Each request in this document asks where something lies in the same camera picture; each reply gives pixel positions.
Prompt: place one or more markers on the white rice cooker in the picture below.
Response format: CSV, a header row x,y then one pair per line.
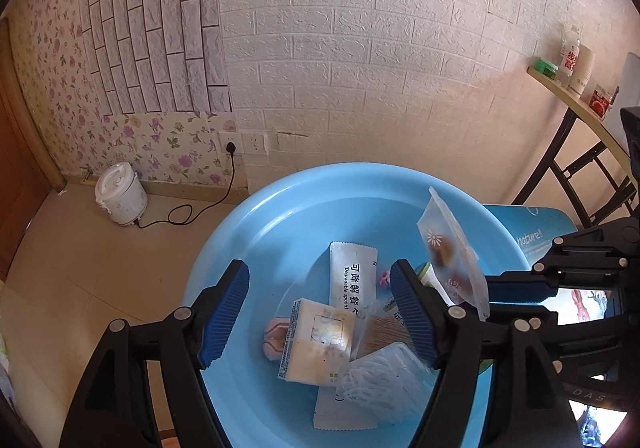
x,y
120,195

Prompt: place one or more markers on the green box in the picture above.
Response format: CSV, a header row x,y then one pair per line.
x,y
545,67

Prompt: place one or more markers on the black-frame folding table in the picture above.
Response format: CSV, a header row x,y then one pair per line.
x,y
615,137

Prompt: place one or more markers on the clear plastic box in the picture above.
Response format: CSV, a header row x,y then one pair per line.
x,y
380,373

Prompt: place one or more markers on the clear flower-print snack packet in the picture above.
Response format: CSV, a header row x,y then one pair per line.
x,y
445,248

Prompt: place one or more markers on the light blue plastic basin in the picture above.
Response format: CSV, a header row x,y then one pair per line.
x,y
260,238

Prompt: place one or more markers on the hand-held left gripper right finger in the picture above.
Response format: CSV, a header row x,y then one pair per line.
x,y
410,313

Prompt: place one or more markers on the brown wooden door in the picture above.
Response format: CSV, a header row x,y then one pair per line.
x,y
20,177

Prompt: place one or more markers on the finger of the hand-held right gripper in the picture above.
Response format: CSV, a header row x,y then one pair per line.
x,y
560,333
515,289

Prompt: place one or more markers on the green-label round can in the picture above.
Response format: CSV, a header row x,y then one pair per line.
x,y
427,275

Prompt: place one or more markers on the white spoon packet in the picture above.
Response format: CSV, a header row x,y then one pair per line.
x,y
330,408
350,273

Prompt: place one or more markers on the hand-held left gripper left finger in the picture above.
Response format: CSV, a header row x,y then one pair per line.
x,y
225,313

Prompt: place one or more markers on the brown striped packet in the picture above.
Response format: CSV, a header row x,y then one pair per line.
x,y
382,335

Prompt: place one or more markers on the red-label small jar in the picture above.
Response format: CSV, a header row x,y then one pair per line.
x,y
602,101

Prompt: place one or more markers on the white tissue packet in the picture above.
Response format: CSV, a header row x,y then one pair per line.
x,y
315,353

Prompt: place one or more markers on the white wall socket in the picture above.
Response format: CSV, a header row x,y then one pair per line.
x,y
229,140
255,142

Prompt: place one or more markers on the red-label clear bottle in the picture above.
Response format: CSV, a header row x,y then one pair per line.
x,y
569,55

